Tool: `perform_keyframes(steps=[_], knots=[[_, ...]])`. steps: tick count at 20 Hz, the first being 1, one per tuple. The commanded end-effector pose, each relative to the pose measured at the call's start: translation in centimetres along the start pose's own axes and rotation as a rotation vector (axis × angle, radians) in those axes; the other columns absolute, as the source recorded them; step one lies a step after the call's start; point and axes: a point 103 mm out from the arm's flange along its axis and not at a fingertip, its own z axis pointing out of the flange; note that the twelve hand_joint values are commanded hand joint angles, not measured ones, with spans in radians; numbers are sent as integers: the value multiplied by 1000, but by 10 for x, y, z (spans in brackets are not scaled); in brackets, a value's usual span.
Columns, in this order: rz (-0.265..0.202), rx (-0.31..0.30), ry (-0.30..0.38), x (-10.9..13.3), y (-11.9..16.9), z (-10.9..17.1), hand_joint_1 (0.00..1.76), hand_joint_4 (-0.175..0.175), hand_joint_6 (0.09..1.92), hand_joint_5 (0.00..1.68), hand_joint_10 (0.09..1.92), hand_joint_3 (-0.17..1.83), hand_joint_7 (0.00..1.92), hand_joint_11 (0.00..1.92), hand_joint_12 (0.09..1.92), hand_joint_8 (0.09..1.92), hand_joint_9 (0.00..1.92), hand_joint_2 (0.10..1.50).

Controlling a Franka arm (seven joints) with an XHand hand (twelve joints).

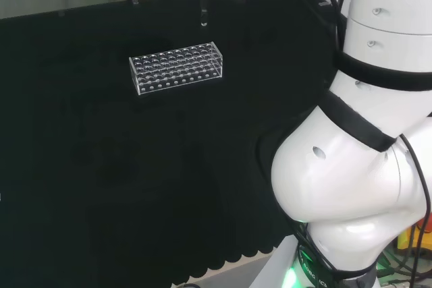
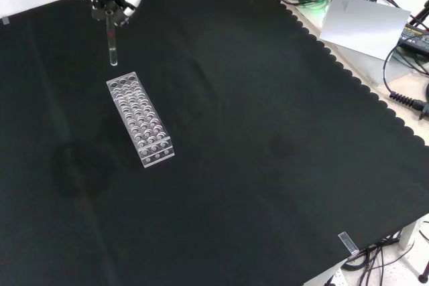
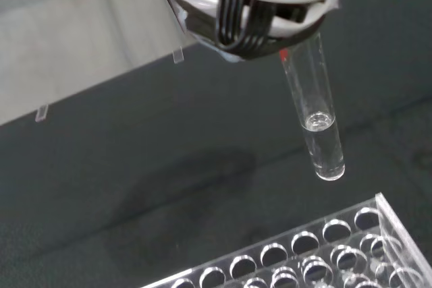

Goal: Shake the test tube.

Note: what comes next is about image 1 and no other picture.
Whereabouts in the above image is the clear glass test tube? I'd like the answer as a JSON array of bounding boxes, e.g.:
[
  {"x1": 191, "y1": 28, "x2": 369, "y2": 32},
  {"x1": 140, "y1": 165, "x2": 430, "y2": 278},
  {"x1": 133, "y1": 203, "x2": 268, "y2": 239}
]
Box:
[{"x1": 199, "y1": 0, "x2": 209, "y2": 28}]

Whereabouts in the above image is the yellow stop button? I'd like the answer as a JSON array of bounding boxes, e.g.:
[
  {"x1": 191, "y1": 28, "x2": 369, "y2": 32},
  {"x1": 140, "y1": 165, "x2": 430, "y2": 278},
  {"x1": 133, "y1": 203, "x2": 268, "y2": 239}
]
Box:
[{"x1": 397, "y1": 225, "x2": 418, "y2": 250}]

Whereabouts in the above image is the black bench cloth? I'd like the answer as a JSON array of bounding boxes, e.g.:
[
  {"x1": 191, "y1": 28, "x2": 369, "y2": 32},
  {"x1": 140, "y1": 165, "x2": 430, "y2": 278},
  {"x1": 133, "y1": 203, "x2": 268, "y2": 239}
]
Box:
[{"x1": 0, "y1": 0, "x2": 349, "y2": 288}]

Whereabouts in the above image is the clear plastic test tube rack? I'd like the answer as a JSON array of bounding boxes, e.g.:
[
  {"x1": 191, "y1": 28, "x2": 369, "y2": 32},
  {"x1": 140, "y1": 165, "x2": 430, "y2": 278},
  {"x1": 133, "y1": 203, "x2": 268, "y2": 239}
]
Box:
[{"x1": 128, "y1": 41, "x2": 225, "y2": 96}]

